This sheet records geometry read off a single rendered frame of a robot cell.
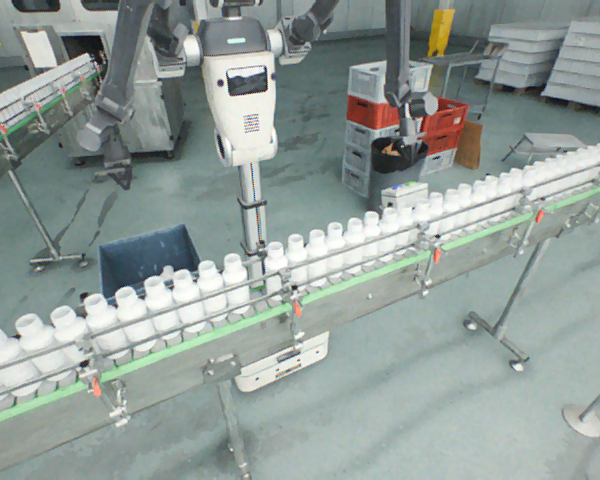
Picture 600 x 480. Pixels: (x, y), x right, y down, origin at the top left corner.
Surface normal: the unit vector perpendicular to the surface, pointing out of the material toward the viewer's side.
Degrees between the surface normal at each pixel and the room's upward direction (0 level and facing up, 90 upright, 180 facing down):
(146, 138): 90
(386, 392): 0
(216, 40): 90
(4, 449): 90
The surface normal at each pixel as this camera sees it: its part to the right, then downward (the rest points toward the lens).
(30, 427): 0.44, 0.52
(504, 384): -0.02, -0.80
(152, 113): 0.15, 0.59
